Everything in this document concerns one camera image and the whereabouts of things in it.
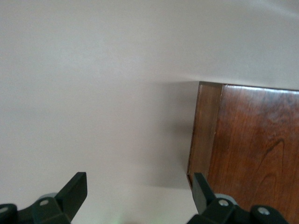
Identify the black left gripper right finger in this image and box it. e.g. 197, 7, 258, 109
191, 172, 290, 224

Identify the dark brown wooden cabinet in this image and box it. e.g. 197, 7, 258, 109
186, 81, 299, 224

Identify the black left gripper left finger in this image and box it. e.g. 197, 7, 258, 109
0, 172, 87, 224

